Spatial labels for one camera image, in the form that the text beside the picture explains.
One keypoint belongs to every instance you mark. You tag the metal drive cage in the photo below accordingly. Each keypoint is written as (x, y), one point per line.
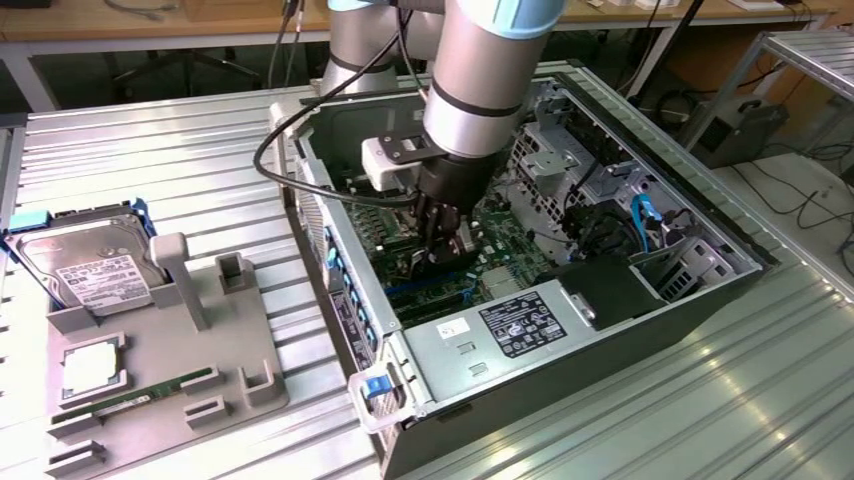
(554, 165)

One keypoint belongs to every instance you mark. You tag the blue case latch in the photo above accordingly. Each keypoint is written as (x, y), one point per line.
(375, 387)

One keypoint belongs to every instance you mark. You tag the green motherboard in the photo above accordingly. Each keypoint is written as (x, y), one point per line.
(514, 235)

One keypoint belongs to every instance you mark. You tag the silver power supply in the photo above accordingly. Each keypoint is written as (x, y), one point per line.
(460, 350)

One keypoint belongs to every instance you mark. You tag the CPU chip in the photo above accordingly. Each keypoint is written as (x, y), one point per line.
(93, 367)

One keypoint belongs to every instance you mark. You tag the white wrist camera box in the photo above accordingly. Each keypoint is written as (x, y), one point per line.
(383, 165)

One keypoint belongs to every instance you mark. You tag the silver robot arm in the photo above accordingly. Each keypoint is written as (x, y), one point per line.
(474, 75)

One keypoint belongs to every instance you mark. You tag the blue expansion slot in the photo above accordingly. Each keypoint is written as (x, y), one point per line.
(427, 289)

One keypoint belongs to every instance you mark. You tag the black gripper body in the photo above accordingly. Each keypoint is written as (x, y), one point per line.
(456, 182)

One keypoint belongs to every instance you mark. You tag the hard disk with blue bracket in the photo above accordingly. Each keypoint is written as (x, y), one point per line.
(93, 260)

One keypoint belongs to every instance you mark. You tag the wooden desk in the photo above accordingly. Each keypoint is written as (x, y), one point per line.
(200, 22)

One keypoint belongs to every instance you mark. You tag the black box device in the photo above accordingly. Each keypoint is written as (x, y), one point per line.
(747, 130)

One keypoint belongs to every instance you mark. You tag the silver chipset heat sink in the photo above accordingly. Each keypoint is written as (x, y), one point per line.
(503, 284)

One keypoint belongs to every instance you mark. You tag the black expansion slot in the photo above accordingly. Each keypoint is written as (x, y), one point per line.
(427, 307)

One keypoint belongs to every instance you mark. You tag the metal disk bay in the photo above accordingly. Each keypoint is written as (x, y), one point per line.
(707, 260)

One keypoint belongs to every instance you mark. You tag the grey parts rack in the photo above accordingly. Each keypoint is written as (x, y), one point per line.
(167, 350)

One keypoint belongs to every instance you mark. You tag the green RAM stick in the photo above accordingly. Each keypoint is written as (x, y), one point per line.
(133, 397)

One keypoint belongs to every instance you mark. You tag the black chair base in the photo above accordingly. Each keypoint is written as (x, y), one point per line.
(200, 60)

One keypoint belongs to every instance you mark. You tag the open PC case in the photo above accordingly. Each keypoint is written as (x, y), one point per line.
(534, 400)

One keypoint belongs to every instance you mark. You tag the aluminium slat frame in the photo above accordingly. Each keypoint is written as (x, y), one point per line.
(801, 50)

